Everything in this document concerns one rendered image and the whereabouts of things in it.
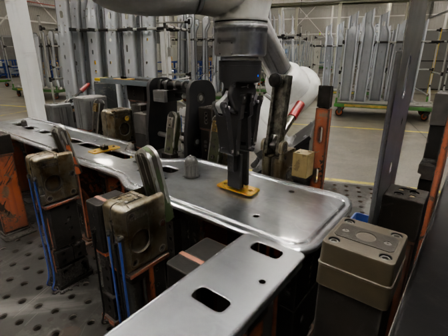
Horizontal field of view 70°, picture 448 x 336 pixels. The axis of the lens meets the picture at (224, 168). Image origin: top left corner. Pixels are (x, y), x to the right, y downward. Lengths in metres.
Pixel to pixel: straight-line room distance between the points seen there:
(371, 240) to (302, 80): 1.01
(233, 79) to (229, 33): 0.07
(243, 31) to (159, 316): 0.42
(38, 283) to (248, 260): 0.68
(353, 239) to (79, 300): 0.68
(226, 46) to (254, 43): 0.05
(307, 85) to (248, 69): 0.82
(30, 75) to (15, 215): 3.43
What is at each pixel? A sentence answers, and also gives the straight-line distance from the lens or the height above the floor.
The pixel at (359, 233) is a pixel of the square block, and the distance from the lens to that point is 0.42.
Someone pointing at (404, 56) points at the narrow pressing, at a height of 1.25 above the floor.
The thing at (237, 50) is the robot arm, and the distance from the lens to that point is 0.55.
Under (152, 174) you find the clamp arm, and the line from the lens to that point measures 0.52.
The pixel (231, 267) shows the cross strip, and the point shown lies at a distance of 0.43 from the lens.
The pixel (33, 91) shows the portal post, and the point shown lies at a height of 0.84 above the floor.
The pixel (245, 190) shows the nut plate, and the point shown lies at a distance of 0.63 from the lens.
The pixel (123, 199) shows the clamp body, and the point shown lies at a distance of 0.53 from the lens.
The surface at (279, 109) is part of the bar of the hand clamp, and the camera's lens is 0.73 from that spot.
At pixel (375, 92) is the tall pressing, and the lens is 7.80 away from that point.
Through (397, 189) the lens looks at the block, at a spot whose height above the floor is 1.08.
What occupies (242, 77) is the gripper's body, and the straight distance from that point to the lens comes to 0.56.
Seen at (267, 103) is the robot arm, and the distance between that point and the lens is 1.34.
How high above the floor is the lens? 1.26
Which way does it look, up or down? 19 degrees down
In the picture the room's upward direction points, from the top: straight up
